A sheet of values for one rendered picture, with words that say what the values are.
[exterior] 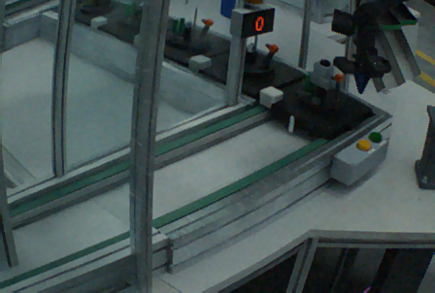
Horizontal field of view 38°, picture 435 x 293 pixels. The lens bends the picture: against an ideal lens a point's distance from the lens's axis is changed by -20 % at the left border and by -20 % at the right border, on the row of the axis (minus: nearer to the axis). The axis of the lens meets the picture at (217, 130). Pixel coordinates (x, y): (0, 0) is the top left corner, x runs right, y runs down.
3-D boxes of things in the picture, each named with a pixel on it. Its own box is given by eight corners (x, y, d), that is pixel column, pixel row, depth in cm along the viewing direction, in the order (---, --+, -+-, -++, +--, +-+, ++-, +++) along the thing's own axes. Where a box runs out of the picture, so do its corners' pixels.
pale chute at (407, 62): (414, 78, 226) (420, 73, 222) (395, 82, 219) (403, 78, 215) (382, 5, 230) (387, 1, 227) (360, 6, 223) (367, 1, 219)
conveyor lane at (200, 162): (366, 142, 207) (372, 112, 202) (150, 261, 150) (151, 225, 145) (294, 105, 223) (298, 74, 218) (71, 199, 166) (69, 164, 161)
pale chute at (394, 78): (398, 86, 216) (406, 81, 212) (377, 92, 208) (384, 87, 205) (363, 9, 220) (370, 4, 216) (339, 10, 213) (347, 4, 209)
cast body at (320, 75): (336, 87, 198) (338, 64, 194) (327, 90, 195) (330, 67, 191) (312, 75, 202) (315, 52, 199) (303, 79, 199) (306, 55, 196)
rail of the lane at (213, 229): (387, 146, 207) (393, 113, 202) (172, 275, 146) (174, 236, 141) (375, 138, 210) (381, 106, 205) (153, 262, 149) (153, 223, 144)
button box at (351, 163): (385, 158, 191) (389, 139, 188) (349, 186, 176) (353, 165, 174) (368, 149, 195) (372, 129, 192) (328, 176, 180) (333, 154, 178)
